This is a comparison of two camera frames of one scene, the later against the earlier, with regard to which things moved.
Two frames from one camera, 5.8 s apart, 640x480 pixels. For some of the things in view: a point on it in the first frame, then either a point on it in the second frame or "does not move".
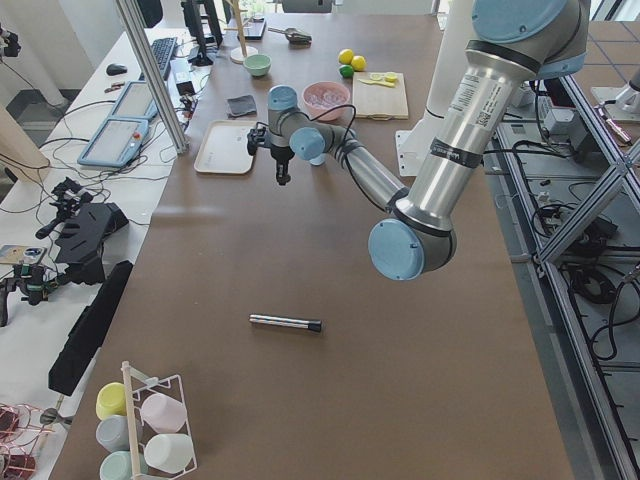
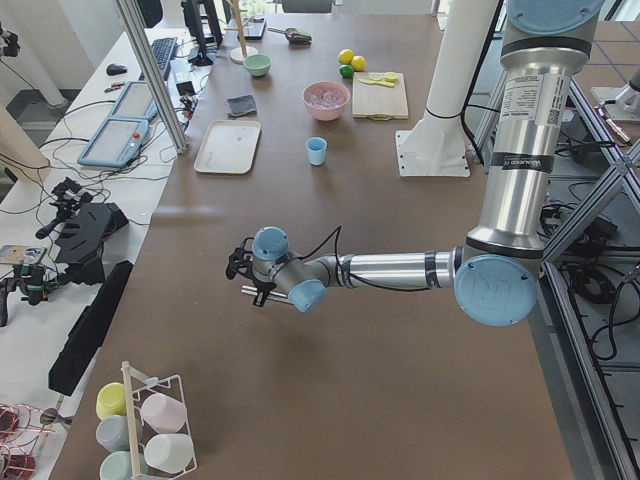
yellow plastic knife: (377, 82) does not move
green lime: (346, 71) does not move
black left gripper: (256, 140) to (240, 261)
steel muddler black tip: (312, 325) to (253, 291)
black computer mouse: (116, 69) does not move
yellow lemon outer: (346, 56) does not move
